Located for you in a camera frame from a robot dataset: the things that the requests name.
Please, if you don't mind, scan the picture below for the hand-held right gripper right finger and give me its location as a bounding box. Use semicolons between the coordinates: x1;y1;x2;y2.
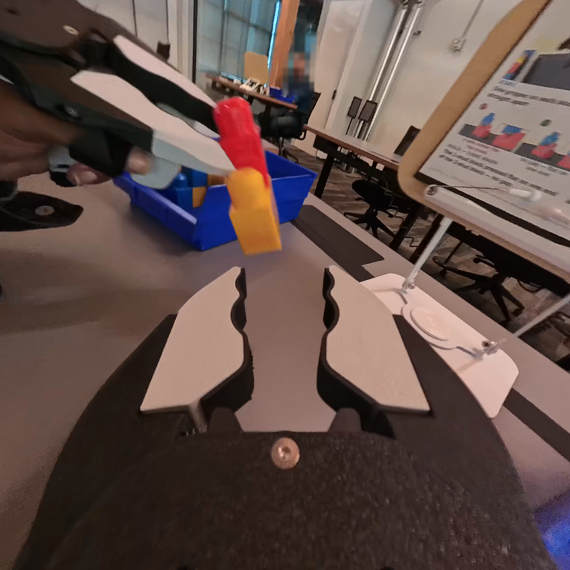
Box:
316;266;431;414

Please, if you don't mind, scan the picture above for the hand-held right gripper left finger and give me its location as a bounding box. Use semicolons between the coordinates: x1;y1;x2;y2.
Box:
141;267;254;432

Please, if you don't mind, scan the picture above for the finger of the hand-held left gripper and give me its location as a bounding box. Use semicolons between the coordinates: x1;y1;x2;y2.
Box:
111;36;220;135
70;70;236;189

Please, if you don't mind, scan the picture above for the red single-stud block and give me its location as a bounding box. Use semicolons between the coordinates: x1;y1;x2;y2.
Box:
213;98;271;185

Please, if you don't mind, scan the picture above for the group of assorted toy blocks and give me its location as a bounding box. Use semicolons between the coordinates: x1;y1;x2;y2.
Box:
171;171;229;210

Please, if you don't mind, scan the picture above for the blue object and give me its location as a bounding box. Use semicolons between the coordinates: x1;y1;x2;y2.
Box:
113;149;318;251

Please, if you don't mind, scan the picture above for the yellow two-stud block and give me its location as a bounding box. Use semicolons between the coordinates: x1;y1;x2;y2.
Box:
225;168;282;256

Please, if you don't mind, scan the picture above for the person's left hand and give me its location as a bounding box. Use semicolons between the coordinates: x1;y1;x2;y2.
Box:
0;85;112;187

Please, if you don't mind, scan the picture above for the grey wood-edged desk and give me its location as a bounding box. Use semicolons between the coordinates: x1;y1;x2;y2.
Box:
304;125;403;200
206;73;298;130

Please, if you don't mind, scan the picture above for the beige divider panel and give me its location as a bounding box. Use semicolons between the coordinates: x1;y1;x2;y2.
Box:
244;51;269;83

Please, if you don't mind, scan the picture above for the wooden pillar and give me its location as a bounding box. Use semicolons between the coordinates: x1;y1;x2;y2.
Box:
268;0;302;87

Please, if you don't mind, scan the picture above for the black office chair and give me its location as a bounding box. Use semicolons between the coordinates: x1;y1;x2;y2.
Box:
258;91;322;162
345;178;424;239
433;247;526;326

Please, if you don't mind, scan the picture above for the printed instruction sheet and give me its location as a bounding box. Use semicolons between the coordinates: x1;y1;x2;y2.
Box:
414;0;570;248

